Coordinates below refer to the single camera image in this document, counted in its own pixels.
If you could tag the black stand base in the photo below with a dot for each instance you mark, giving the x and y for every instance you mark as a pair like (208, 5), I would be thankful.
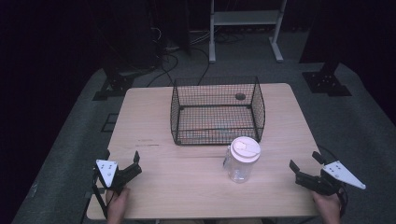
(327, 82)
(116, 84)

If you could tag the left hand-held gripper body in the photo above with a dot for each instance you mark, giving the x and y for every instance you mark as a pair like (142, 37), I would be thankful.
(107, 171)

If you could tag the clear jar with white lid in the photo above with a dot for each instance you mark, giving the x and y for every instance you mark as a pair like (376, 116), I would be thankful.
(240, 169)

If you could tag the white metal stand frame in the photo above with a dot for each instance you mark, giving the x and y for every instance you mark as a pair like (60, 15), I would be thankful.
(246, 17)

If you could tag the person's right hand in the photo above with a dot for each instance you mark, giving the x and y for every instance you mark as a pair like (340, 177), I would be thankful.
(327, 207)

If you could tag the person's left hand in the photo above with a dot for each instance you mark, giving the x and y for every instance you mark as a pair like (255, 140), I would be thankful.
(117, 207)

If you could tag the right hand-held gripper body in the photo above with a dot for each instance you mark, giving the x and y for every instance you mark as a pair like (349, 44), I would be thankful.
(337, 172)

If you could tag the black rectangular floor frame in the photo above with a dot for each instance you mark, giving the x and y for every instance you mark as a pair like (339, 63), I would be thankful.
(109, 123)

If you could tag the dark round table cap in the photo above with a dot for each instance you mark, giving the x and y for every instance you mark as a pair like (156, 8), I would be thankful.
(240, 96)

